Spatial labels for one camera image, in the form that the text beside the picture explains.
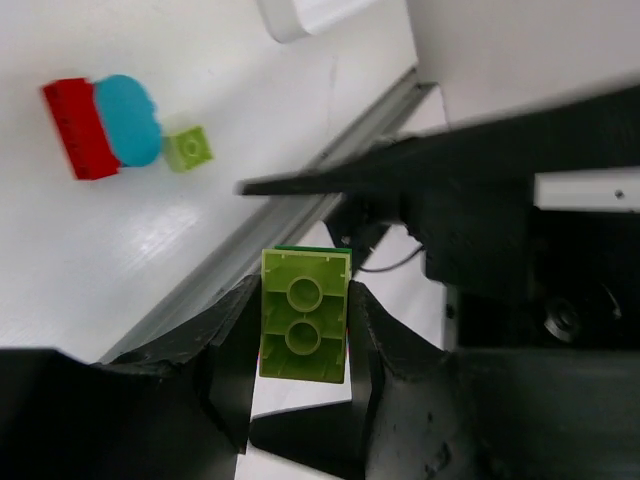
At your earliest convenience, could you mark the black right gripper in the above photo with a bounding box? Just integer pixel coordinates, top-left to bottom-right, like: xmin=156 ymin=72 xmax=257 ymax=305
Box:
xmin=320 ymin=175 xmax=639 ymax=350

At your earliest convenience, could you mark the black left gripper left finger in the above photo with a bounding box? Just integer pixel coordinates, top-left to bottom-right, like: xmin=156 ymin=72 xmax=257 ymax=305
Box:
xmin=1 ymin=275 xmax=260 ymax=479

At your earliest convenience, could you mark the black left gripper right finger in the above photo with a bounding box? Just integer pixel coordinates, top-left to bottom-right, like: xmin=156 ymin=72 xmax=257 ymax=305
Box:
xmin=349 ymin=282 xmax=639 ymax=479

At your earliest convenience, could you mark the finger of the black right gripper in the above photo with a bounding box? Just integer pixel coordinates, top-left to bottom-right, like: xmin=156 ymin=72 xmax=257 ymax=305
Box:
xmin=239 ymin=86 xmax=639 ymax=196

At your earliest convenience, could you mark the lime curved lego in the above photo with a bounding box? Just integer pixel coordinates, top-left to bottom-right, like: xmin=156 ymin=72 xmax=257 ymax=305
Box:
xmin=259 ymin=248 xmax=352 ymax=384

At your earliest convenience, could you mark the dark green curved lego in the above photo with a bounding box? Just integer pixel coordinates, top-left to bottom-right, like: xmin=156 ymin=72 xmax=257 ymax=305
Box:
xmin=274 ymin=245 xmax=351 ymax=254

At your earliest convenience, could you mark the lime square lego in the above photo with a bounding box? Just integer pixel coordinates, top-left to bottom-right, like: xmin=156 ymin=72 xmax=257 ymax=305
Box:
xmin=163 ymin=125 xmax=214 ymax=173

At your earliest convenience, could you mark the red rectangular lego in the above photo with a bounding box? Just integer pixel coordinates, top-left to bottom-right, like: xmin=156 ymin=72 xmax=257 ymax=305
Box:
xmin=41 ymin=78 xmax=120 ymax=181

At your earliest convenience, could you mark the blue oval lego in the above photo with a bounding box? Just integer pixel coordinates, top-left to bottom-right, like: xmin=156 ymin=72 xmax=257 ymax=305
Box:
xmin=93 ymin=74 xmax=163 ymax=167

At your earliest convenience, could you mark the white compartment tray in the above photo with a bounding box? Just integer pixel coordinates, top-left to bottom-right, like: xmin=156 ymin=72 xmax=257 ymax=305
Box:
xmin=256 ymin=0 xmax=376 ymax=44

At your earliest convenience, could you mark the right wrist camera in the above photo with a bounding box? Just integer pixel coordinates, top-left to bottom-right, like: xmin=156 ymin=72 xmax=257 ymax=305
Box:
xmin=534 ymin=167 xmax=640 ymax=214

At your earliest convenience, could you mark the aluminium table rail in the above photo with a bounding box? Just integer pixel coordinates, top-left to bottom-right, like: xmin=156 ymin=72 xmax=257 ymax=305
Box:
xmin=100 ymin=70 xmax=446 ymax=363

